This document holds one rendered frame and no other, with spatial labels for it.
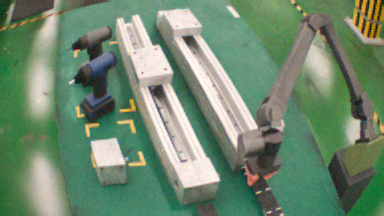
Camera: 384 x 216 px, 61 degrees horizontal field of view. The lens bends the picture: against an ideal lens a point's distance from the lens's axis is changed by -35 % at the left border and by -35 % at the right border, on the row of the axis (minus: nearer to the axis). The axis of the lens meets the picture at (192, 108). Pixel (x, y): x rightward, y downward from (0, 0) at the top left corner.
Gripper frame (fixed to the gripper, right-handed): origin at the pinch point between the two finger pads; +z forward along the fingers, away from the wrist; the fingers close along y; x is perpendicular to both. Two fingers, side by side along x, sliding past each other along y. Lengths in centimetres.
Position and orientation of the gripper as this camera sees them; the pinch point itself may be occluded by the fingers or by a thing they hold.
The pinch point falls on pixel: (257, 180)
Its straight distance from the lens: 136.8
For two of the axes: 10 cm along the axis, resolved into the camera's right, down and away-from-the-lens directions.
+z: -1.1, 7.4, 6.7
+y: -9.3, 1.6, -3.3
